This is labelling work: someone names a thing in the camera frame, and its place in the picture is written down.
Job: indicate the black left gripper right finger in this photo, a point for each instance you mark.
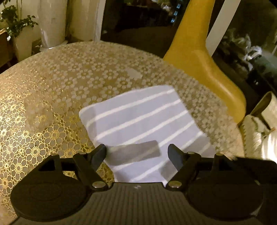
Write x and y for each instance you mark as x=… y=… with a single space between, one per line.
x=186 y=165

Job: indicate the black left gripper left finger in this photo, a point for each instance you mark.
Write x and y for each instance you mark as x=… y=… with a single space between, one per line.
x=87 y=165

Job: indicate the grey white striped shirt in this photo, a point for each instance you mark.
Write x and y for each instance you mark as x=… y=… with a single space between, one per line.
x=137 y=128

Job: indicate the white storage bag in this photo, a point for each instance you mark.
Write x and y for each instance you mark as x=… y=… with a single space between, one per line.
x=258 y=130

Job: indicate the gold floral lace tablecloth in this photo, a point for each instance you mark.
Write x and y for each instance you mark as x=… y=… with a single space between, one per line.
x=42 y=95

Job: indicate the yellow chair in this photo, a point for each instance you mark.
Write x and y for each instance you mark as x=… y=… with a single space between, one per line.
x=188 y=52

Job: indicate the white plant pot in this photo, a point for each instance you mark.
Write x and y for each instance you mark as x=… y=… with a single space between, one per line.
x=23 y=44

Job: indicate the white floor vase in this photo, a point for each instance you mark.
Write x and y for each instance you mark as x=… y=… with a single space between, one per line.
x=52 y=23

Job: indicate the potted green plant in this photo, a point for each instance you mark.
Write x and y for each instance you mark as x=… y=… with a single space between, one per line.
x=12 y=16

